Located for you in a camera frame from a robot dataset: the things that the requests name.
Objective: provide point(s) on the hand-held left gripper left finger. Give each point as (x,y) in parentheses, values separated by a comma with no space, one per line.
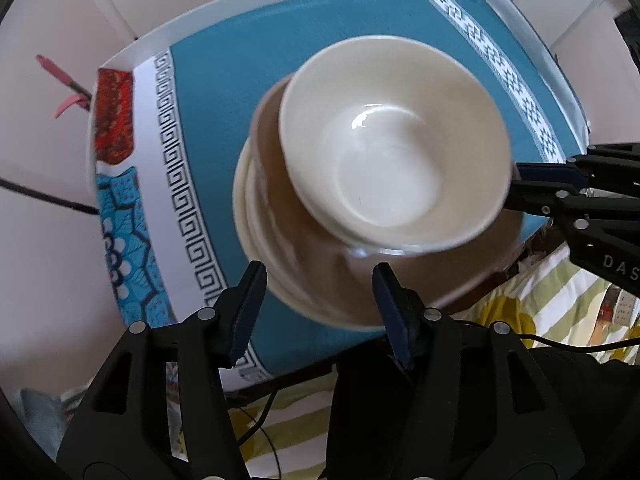
(248,305)

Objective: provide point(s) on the teal patterned tablecloth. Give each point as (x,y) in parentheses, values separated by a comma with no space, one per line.
(215,110)

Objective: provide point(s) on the brown bowl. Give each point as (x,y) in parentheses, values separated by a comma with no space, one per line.
(310,280)

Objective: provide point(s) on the cream duck print bowl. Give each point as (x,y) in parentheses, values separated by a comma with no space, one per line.
(390,160)

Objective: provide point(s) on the grey blue cloth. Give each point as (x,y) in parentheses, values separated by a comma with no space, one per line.
(42,420)

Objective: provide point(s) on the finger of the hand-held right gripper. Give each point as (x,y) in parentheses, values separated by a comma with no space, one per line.
(550,172)
(535,197)

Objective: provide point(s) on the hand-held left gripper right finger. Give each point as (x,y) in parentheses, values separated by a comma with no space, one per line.
(392,310)

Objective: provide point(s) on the black pole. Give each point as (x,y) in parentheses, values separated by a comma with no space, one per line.
(45,197)

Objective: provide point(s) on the green striped blanket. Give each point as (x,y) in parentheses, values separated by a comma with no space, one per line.
(555,305)

